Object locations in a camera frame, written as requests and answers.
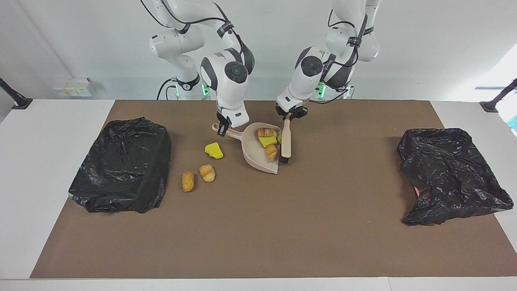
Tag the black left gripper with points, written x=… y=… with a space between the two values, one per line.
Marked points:
x=291 y=112

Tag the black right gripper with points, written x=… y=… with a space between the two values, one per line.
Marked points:
x=223 y=120

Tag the rounded yellow sponge piece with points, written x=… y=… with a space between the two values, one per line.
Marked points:
x=214 y=150

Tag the beige hand brush black bristles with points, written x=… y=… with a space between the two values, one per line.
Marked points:
x=286 y=139

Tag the large yellow sponge piece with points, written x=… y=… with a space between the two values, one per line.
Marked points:
x=279 y=138

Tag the orange striped croissant piece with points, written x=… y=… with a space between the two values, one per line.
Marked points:
x=266 y=132
x=207 y=173

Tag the small yellow sponge piece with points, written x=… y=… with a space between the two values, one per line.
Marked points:
x=267 y=142

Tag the beige plastic dustpan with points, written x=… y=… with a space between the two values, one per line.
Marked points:
x=252 y=150

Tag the pale croissant piece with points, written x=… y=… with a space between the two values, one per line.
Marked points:
x=271 y=152

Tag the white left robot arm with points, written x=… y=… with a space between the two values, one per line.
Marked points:
x=307 y=81

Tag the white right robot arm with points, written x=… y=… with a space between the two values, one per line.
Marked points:
x=230 y=93

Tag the boxy black bag bin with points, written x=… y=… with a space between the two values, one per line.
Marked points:
x=121 y=169

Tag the pink plastic bin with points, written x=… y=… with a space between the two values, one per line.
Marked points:
x=417 y=192

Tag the crumpled black trash bag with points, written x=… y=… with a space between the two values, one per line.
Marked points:
x=452 y=182

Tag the brown table mat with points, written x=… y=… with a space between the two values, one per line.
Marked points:
x=258 y=250

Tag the teal object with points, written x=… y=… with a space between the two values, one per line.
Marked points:
x=514 y=123

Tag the white wall socket box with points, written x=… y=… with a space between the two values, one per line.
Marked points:
x=74 y=87

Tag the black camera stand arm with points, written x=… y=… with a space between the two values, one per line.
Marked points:
x=490 y=106
x=20 y=103

